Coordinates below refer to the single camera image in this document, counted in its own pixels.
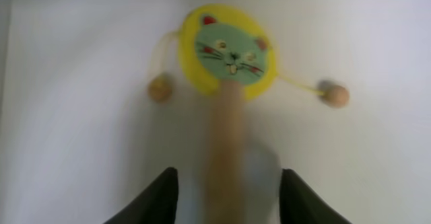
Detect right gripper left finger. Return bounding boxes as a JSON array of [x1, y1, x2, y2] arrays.
[[102, 166, 178, 224]]

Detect white shelf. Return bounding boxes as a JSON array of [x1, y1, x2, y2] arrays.
[[0, 0, 431, 224]]

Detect yellow rattle drum toy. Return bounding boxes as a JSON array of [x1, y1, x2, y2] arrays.
[[147, 3, 350, 224]]

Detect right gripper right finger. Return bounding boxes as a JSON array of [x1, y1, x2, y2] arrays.
[[279, 168, 353, 224]]

